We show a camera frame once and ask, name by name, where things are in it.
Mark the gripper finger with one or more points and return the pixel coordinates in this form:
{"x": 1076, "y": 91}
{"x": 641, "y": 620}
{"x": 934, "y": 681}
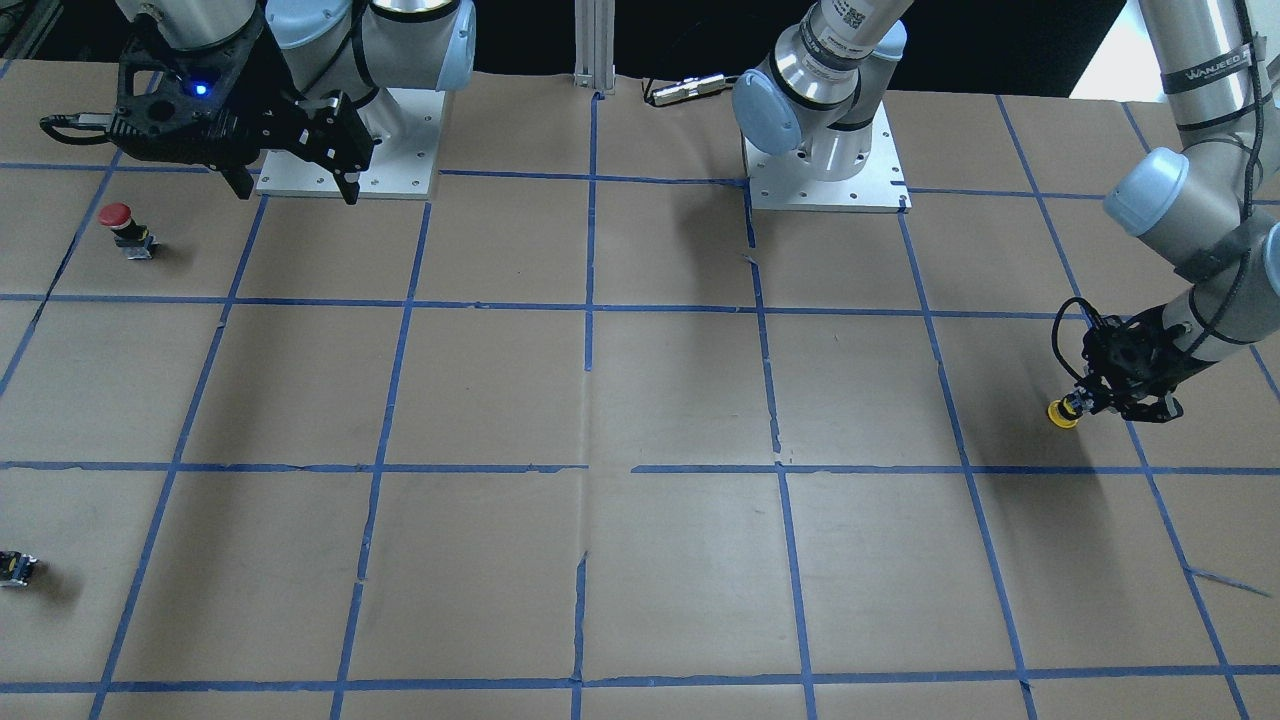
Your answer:
{"x": 1092, "y": 397}
{"x": 239, "y": 177}
{"x": 1155, "y": 410}

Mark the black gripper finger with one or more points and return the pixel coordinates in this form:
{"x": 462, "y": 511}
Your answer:
{"x": 333, "y": 137}

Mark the yellow push button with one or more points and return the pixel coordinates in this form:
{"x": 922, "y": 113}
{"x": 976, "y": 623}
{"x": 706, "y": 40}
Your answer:
{"x": 1067, "y": 411}

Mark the red push button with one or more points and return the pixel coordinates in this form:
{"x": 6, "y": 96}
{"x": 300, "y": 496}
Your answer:
{"x": 133, "y": 239}

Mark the small black contact block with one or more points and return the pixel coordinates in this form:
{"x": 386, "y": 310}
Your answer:
{"x": 17, "y": 568}

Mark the aluminium frame post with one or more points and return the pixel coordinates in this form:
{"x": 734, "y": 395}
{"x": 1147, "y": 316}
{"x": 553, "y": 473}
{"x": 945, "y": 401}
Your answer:
{"x": 594, "y": 24}

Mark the silver cable connector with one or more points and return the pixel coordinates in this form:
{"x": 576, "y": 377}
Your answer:
{"x": 687, "y": 90}

